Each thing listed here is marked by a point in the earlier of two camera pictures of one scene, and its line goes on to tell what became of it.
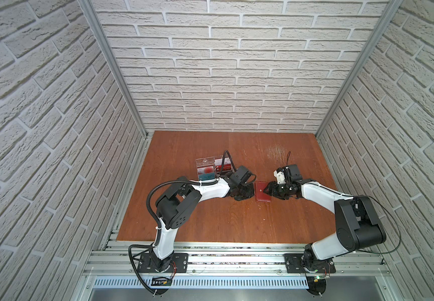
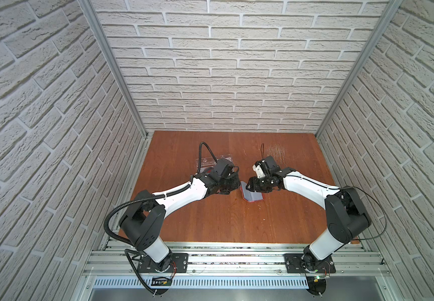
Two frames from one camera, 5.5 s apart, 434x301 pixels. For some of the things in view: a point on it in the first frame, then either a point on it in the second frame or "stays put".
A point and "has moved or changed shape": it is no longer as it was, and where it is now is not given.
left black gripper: [251, 193] to [234, 174]
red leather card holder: [259, 186] has moved or changed shape
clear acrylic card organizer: [209, 168] stays put
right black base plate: [293, 264] stays put
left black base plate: [179, 263] stays put
